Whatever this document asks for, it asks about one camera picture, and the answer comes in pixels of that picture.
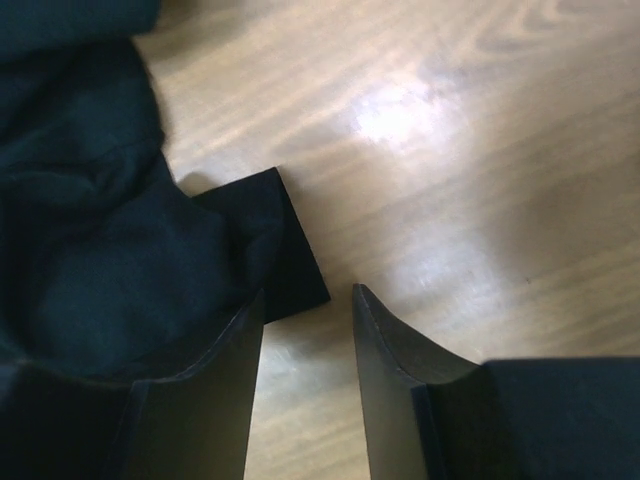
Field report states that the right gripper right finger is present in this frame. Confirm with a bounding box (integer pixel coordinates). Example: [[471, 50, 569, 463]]
[[352, 284, 639, 479]]

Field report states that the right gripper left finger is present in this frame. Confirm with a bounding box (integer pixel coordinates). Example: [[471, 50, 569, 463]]
[[1, 297, 264, 479]]

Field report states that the black floral t-shirt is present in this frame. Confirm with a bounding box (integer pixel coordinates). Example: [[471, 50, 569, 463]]
[[1, 1, 330, 378]]

